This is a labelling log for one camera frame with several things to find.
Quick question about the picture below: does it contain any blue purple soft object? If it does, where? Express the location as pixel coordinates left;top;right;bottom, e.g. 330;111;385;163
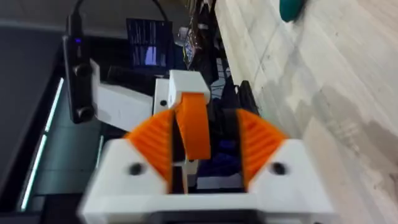
198;139;244;178

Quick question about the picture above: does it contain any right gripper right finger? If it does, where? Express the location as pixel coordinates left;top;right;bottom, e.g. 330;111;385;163
235;108;340;224

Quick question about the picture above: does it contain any white light strip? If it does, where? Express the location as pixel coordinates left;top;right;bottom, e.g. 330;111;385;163
44;77;65;134
19;133;48;213

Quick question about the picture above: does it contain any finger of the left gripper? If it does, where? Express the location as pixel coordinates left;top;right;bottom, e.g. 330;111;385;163
181;159;200;194
153;69;213;161

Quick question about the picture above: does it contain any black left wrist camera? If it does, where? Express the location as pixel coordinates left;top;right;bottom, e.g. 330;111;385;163
63;14;95;124

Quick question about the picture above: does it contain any heap of tools and cables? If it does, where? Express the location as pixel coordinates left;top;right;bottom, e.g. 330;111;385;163
174;0;225;83

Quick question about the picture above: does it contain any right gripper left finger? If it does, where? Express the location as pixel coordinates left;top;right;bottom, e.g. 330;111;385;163
76;108;175;224

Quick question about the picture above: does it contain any teal green rounded object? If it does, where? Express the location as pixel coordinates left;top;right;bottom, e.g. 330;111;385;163
279;0;308;23

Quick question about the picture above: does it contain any black thin cable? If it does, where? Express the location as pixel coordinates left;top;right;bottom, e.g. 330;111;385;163
151;0;170;22

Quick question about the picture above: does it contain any laptop with lit screen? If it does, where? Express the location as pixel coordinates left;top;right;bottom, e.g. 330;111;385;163
125;17;174;70

